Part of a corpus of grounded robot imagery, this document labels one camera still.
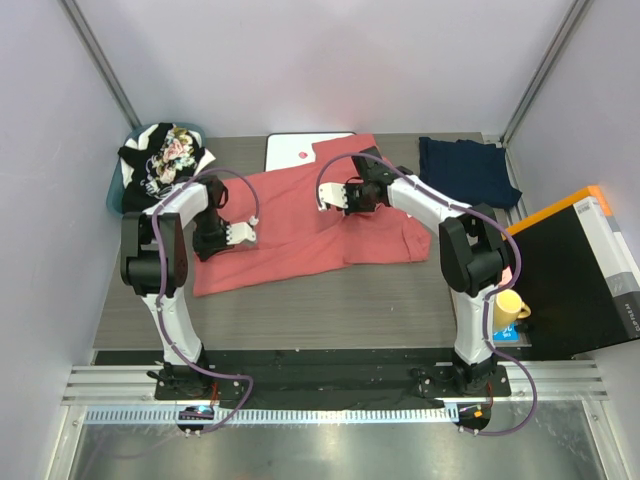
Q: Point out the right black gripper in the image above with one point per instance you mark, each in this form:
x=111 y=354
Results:
x=352 y=208

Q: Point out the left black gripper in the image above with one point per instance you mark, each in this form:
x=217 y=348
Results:
x=205 y=250

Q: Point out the red t shirt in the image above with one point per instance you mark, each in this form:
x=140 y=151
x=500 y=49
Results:
x=295 y=239

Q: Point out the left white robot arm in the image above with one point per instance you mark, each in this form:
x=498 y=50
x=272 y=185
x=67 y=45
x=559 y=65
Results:
x=154 y=262

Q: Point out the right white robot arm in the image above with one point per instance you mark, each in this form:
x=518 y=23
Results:
x=472 y=257

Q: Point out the black floral t shirt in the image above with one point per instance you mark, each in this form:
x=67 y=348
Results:
x=161 y=156

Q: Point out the white board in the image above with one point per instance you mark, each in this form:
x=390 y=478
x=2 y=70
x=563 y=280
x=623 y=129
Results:
x=287 y=150

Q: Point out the teal laundry basket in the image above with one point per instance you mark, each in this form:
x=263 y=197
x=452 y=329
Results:
x=117 y=188

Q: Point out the folded navy t shirt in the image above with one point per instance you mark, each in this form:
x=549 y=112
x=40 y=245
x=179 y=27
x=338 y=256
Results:
x=467 y=171

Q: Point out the pink power adapter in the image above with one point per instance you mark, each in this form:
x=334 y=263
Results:
x=507 y=276

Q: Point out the yellow cup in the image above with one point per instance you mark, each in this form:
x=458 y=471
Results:
x=508 y=308

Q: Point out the blue illustrated book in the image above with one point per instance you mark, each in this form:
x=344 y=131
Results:
x=508 y=334

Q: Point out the black orange box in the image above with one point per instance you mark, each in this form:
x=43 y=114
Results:
x=578 y=276

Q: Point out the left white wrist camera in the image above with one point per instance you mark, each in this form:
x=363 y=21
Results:
x=240 y=233

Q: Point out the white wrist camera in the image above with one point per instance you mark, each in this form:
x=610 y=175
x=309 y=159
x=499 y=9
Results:
x=332 y=195
x=240 y=233

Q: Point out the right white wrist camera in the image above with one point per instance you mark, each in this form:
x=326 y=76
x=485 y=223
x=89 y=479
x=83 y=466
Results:
x=332 y=195

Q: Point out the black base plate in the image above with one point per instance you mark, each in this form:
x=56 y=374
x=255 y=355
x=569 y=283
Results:
x=341 y=379

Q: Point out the aluminium frame rail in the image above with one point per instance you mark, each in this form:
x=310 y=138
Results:
x=123 y=395

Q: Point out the left aluminium corner post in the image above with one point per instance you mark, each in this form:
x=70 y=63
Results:
x=96 y=54

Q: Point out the aluminium corner post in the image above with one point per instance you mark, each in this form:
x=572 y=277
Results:
x=559 y=42
x=96 y=54

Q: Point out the right aluminium corner post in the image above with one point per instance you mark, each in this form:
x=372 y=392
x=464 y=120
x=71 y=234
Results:
x=559 y=42

